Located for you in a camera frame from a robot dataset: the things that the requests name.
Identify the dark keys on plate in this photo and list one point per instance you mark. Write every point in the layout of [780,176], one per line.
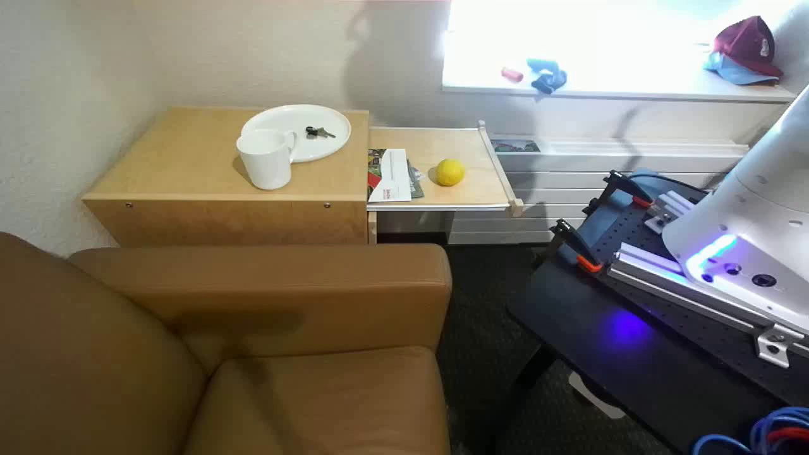
[316,132]

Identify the brown leather armchair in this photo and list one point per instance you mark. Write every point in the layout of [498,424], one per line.
[236,350]

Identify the blue cloth item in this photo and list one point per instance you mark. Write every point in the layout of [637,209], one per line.
[547,74]

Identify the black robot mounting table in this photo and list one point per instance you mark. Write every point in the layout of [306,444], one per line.
[675,372]

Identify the wooden cabinet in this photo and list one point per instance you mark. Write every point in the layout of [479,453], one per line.
[181,183]

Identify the white round plate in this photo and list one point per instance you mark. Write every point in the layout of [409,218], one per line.
[296,118]

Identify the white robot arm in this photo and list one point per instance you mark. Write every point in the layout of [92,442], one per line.
[749,238]

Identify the white plastic cup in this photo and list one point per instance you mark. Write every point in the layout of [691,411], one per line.
[265,159]

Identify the white paper booklet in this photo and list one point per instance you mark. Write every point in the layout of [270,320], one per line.
[390,178]

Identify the white wall heater unit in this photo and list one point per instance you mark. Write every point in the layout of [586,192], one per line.
[556,178]

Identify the maroon baseball cap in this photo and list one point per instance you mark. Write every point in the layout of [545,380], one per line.
[743,55]

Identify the pink small object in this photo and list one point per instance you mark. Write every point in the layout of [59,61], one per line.
[510,74]

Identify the pull-out wooden shelf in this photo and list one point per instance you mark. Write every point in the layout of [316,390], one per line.
[484,185]

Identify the yellow lemon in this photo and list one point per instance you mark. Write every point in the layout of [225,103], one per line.
[449,173]

